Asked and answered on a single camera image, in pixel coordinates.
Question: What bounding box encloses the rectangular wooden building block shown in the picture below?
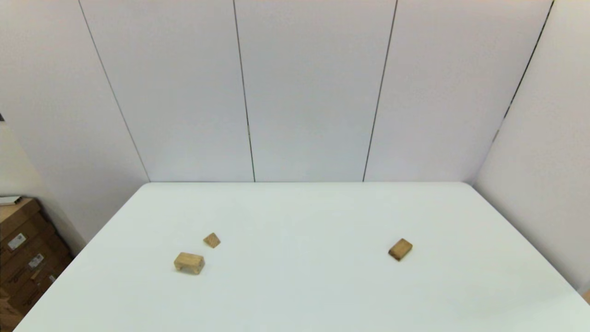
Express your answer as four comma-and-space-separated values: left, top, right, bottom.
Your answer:
388, 238, 413, 261

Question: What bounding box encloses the arched wooden building block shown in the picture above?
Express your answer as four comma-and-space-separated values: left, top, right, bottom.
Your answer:
174, 252, 205, 275

